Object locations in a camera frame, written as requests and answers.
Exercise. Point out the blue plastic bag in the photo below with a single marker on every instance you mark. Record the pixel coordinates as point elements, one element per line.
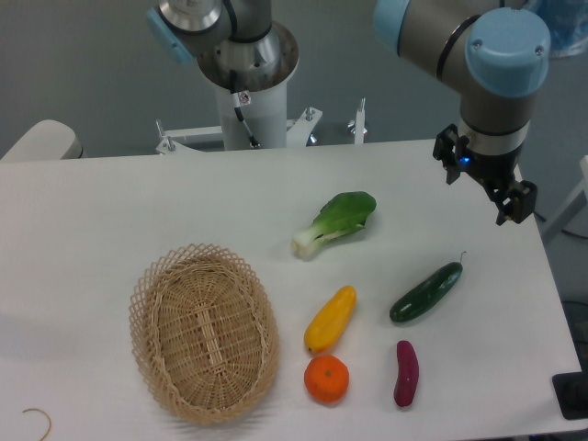
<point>566,21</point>

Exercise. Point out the white frame at right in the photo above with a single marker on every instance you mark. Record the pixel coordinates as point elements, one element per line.
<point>568,208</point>

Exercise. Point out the orange tangerine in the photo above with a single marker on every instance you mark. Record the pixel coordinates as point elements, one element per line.
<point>326,379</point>

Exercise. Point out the tan rubber band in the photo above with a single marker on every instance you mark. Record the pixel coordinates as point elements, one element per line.
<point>47,419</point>

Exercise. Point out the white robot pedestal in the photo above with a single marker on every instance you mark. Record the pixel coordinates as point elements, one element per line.
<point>250,81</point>

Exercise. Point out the white chair armrest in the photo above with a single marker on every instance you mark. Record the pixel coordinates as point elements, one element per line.
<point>48,140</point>

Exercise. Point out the dark green cucumber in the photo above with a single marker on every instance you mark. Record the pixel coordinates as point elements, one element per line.
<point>422,298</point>

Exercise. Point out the green bok choy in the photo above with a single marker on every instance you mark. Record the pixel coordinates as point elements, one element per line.
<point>346,213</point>

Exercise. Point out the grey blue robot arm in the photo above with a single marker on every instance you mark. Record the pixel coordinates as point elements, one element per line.
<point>494,54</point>

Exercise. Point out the purple sweet potato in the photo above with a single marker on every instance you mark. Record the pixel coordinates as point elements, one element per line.
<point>408,374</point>

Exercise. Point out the yellow pepper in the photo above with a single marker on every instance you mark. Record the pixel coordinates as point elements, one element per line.
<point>330,322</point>

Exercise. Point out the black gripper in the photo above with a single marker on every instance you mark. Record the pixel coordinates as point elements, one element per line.
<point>490,160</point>

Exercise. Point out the black device at table edge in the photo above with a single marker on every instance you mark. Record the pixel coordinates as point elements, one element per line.
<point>571,393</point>

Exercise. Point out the woven wicker basket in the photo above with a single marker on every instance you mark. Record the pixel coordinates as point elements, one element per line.
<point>203,334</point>

